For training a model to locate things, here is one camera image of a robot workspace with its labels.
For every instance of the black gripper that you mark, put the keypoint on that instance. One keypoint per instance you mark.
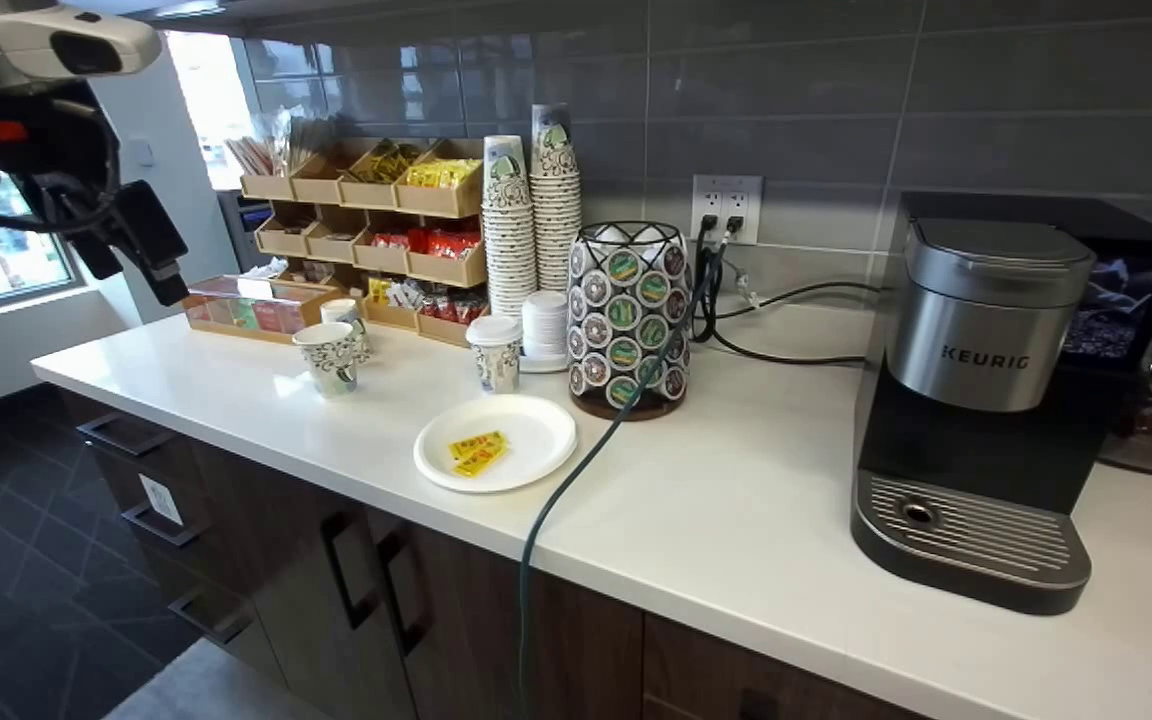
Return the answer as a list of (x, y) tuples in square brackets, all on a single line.
[(48, 135)]

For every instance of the wide wood cabinet door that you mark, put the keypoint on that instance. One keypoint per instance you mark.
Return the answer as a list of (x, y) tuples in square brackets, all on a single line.
[(283, 573)]

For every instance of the narrow wood cabinet door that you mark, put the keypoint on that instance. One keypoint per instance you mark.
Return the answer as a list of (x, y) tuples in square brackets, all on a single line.
[(591, 652)]

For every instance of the wooden tea bag box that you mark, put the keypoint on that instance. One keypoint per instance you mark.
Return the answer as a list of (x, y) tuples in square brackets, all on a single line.
[(240, 315)]

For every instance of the wooden condiment organizer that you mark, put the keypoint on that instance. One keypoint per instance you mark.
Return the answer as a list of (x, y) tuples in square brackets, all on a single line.
[(337, 243)]

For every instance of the patterned paper cup without lid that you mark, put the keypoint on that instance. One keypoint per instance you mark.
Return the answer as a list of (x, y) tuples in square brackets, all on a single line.
[(329, 362)]

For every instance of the dark wood drawer stack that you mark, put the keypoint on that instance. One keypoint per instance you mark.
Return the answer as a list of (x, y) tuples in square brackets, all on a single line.
[(118, 482)]

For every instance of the white label sticker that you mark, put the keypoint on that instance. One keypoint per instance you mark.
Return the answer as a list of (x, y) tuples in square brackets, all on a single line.
[(162, 503)]

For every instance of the red sauce packets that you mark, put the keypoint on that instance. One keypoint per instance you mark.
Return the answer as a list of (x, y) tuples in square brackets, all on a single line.
[(443, 243)]

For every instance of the yellow sweetener packets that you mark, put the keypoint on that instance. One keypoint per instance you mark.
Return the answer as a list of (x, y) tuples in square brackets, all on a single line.
[(443, 175)]

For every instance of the short stack of paper cups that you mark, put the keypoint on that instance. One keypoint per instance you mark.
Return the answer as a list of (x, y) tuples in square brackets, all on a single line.
[(510, 225)]

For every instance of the patterned paper cup with lid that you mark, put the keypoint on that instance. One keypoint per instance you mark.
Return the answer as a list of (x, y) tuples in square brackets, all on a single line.
[(494, 359)]

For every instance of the yellow sauce packet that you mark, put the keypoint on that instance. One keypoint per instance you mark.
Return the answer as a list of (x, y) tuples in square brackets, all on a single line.
[(479, 452)]

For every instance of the stack of white cup lids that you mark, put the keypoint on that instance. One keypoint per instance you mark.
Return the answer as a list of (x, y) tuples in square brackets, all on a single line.
[(546, 329)]

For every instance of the tall stack of paper cups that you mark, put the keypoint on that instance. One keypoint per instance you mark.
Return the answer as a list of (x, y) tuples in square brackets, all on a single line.
[(558, 202)]

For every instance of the white paper plate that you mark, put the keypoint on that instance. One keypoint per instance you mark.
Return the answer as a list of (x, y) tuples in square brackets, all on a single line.
[(528, 427)]

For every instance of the wood drawer front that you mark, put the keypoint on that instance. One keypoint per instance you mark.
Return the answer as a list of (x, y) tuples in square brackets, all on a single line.
[(738, 682)]

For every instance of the silver black Keurig coffee machine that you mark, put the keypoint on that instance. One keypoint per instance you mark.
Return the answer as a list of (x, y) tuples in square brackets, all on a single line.
[(977, 441)]

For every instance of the white wall switch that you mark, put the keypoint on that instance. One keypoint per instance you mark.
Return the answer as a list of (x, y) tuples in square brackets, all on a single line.
[(136, 154)]

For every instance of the white wall outlet with plugs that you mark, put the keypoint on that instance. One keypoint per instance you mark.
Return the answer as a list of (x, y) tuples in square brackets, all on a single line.
[(742, 202)]

